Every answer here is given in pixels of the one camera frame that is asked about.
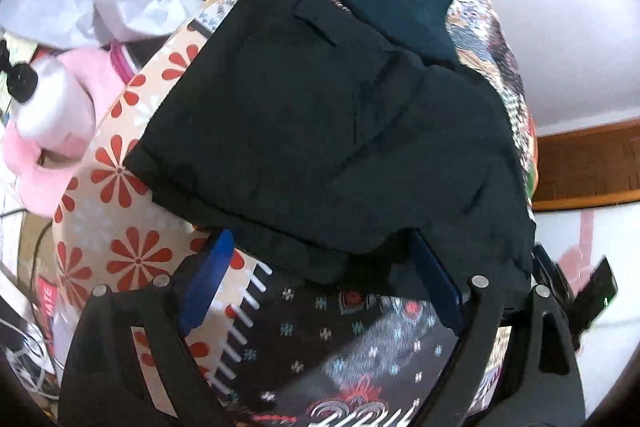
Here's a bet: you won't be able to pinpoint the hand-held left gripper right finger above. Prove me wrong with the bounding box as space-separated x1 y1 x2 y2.
410 231 587 427

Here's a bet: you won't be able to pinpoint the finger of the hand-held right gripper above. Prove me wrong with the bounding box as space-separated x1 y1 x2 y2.
532 244 572 308

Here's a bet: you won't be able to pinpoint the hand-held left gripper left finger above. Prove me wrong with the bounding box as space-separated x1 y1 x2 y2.
59 229 236 427

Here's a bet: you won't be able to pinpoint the black pants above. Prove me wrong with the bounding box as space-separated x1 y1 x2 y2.
122 0 537 304

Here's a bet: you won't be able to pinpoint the brown wooden furniture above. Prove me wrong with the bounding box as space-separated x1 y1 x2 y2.
530 119 640 214

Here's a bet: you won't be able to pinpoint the beige red-flowered bed sheet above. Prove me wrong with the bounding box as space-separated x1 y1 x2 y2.
52 0 275 427

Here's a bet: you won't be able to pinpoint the dark patterned blanket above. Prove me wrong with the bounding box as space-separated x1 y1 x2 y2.
200 0 542 427

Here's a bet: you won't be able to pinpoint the pink plush toy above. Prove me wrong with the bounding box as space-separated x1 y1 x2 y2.
0 39 127 219

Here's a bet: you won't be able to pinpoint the pale plastic bag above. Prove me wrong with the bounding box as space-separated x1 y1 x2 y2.
0 0 103 52

